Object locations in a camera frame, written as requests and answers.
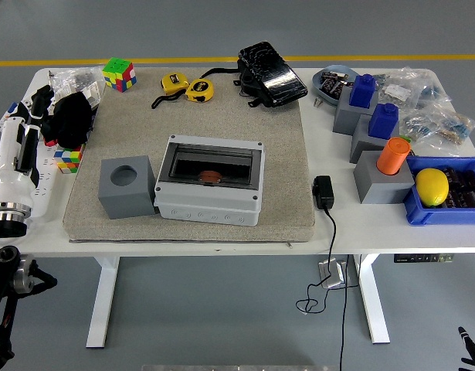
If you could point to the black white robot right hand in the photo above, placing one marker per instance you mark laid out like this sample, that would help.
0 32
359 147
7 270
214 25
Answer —
472 348

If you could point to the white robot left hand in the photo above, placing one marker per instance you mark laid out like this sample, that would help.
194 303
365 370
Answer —
11 170

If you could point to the grey holder block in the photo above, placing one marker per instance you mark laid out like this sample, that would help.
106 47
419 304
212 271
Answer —
125 201
345 118
362 148
380 187

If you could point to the orange cylindrical battery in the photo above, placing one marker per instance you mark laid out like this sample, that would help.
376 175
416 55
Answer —
209 176
392 156

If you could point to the grey electrical box clear lid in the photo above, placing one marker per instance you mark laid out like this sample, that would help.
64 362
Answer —
206 208

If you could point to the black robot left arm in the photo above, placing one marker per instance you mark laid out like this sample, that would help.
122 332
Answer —
1 274

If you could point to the white power strip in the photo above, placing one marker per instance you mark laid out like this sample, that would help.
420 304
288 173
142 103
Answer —
48 174

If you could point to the white circuit breaker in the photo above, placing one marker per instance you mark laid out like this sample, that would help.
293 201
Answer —
5 118

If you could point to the small colourful puzzle cube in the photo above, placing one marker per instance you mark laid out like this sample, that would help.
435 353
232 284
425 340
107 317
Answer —
69 160

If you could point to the black cloth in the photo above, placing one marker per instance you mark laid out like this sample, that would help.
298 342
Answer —
71 120

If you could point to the black table control panel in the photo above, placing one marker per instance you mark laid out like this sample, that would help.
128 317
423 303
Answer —
422 258

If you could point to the small white plastic part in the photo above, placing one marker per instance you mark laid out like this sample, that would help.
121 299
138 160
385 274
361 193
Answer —
92 96

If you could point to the white table leg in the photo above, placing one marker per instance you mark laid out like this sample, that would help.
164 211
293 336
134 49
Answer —
372 301
102 301

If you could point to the clear bag of small parts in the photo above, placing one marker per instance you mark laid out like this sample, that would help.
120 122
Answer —
80 77

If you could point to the blue plastic bin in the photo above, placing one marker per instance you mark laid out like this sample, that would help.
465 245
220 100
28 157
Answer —
445 216

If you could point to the large colourful puzzle cube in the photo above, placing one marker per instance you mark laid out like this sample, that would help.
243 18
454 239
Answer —
119 75

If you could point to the yellow lemon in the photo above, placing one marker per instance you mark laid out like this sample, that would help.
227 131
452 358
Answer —
432 187

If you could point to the yellow tape measure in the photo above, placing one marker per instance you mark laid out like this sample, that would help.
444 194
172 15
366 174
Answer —
174 83
199 90

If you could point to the small green item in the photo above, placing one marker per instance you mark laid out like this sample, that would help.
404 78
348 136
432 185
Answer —
406 138

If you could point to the clear bag of mixed parts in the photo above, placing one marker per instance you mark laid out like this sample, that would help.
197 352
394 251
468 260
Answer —
442 127

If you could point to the blue bottle-shaped block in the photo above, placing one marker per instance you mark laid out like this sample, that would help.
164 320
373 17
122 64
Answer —
383 121
362 90

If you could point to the clear bag of blue parts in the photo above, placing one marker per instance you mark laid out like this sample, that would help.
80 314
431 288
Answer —
434 94

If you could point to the clear bag with white label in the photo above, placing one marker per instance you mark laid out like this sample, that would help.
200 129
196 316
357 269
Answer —
397 90

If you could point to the grey-brown mat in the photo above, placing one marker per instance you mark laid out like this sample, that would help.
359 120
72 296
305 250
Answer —
279 154

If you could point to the small metal tweezers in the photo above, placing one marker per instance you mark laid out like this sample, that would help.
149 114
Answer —
318 102

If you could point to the dark printed component pack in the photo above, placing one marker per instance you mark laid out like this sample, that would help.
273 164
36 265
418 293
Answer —
328 80
336 89

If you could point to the blue-grey shallow dish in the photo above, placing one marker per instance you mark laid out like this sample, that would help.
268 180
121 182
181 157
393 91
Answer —
318 87

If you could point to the silver metal bracket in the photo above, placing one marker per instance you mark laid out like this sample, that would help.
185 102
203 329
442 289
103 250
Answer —
331 276

